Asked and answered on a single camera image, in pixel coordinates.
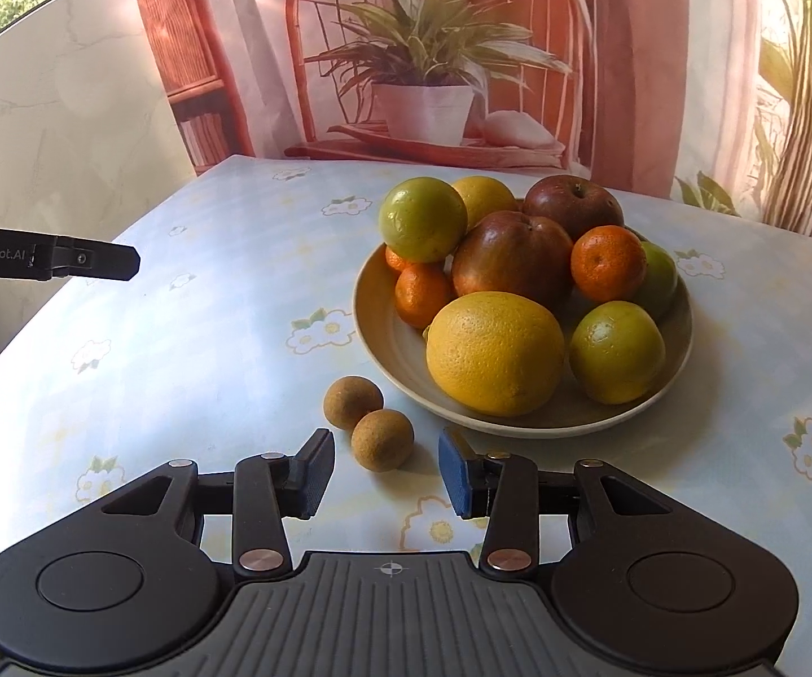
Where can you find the large yellow lemon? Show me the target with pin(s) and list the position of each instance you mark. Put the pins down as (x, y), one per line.
(494, 352)

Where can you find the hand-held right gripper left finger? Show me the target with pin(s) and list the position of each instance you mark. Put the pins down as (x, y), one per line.
(315, 479)

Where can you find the brown longan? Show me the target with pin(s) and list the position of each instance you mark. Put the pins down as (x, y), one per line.
(382, 439)
(353, 402)

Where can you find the floral checked tablecloth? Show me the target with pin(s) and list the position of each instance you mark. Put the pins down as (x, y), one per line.
(201, 338)

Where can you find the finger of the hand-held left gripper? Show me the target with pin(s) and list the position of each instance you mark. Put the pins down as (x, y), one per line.
(102, 261)

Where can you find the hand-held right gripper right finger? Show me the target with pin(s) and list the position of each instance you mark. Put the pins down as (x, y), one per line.
(458, 479)

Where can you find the red apple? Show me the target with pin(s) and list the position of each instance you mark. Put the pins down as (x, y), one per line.
(575, 204)
(511, 254)

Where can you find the printed plant backdrop cloth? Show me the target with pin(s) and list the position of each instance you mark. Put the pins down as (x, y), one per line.
(624, 84)

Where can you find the small orange mandarin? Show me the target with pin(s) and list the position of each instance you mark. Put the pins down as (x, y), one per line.
(395, 259)
(607, 264)
(423, 296)

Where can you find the cream round plate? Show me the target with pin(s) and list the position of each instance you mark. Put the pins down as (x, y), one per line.
(391, 352)

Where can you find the green jujube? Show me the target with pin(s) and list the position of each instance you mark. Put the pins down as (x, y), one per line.
(617, 352)
(423, 218)
(659, 282)

